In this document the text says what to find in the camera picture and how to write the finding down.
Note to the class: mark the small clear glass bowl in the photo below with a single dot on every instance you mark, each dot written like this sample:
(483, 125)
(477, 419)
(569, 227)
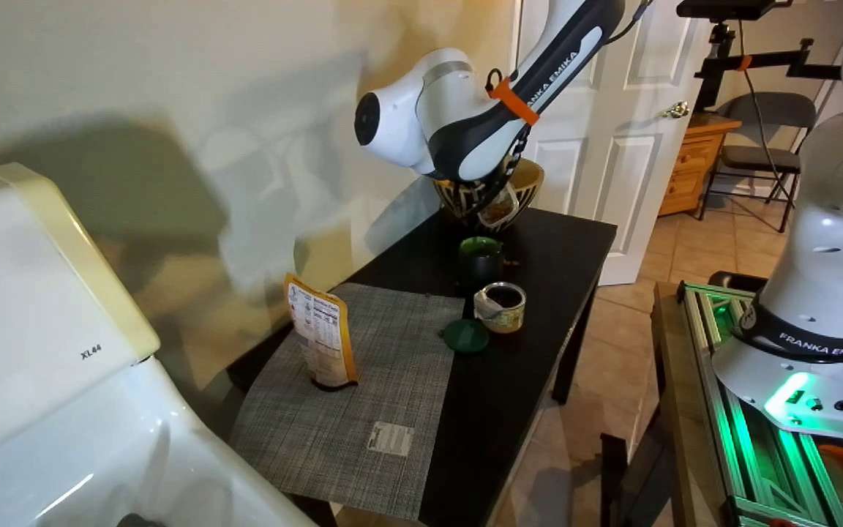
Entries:
(499, 213)

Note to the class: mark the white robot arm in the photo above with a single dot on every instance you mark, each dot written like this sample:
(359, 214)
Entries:
(786, 352)

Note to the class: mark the white orange ceramic cup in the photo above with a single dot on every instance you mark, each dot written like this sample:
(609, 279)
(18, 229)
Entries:
(502, 305)

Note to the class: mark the zebra pattern wooden bowl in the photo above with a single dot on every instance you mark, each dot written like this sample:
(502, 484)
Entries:
(467, 201)

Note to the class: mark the dark green mug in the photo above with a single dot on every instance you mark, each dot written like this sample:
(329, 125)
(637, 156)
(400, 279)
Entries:
(482, 263)

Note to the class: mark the green round lid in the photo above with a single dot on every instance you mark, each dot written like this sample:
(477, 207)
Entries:
(464, 337)

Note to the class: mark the black side table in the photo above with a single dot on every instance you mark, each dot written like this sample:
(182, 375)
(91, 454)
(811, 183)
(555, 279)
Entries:
(493, 397)

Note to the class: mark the orange snack pouch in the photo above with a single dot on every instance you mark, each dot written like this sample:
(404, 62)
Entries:
(327, 334)

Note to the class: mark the grey woven placemat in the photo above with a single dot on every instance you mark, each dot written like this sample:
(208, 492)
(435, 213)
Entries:
(370, 444)

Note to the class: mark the white panel door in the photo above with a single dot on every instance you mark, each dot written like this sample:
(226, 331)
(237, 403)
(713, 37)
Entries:
(609, 138)

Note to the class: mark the wooden drawer cabinet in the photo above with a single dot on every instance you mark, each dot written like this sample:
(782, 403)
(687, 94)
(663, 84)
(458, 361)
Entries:
(694, 163)

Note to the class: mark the wooden robot mounting table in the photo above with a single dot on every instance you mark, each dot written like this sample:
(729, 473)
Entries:
(710, 457)

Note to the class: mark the black folding chair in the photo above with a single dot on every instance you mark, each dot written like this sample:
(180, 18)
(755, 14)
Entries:
(761, 116)

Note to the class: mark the black camera tripod arm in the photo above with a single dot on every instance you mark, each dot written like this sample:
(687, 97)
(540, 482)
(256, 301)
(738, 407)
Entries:
(720, 58)

